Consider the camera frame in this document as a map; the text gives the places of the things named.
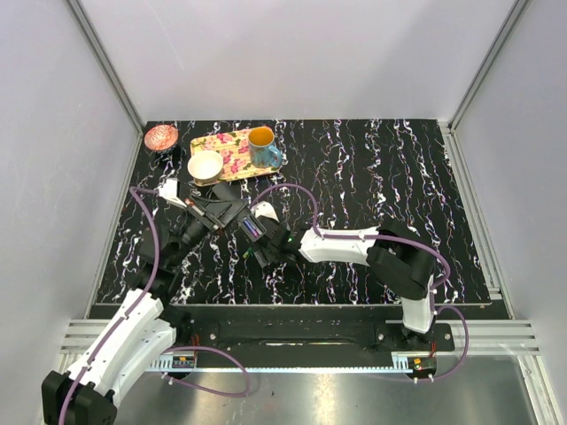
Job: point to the black remote control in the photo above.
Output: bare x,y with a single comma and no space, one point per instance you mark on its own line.
231,208

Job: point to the white small bowl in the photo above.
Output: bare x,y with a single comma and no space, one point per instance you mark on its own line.
205,167

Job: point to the red patterned bowl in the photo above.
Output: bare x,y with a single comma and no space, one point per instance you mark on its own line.
161,138

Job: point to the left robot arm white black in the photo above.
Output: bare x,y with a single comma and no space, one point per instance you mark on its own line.
145,325

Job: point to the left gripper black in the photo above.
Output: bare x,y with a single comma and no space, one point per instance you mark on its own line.
213,210

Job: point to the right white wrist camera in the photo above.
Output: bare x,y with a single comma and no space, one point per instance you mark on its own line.
266,210

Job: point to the floral yellow tray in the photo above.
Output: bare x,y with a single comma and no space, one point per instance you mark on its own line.
236,152

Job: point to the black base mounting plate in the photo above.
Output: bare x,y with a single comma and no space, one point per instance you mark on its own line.
308,336

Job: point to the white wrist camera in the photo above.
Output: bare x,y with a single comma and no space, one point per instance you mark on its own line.
266,210
169,191

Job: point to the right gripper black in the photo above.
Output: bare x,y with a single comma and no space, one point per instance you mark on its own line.
261,259

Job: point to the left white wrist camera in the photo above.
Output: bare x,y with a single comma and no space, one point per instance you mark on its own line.
169,191

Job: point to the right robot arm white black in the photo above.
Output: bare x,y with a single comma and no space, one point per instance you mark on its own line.
395,258

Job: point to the blue mug orange inside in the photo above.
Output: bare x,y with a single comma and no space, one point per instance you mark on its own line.
262,148

